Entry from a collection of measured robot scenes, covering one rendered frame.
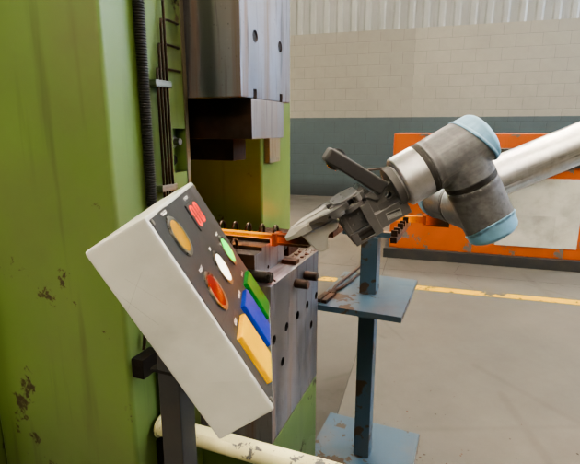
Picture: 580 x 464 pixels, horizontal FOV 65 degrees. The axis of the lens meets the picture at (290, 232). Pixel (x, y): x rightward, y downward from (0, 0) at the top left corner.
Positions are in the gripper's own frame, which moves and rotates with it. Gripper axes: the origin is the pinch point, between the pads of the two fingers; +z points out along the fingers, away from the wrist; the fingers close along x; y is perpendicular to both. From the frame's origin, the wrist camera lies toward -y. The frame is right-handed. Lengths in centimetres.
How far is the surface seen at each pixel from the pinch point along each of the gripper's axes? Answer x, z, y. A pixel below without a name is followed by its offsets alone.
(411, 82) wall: 752, -277, 46
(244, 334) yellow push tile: -22.5, 10.3, 3.5
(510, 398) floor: 117, -45, 155
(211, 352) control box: -26.9, 13.5, 1.7
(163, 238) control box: -25.8, 11.1, -12.5
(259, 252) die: 38.1, 12.0, 9.3
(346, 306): 67, 0, 48
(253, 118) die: 36.3, -4.3, -20.4
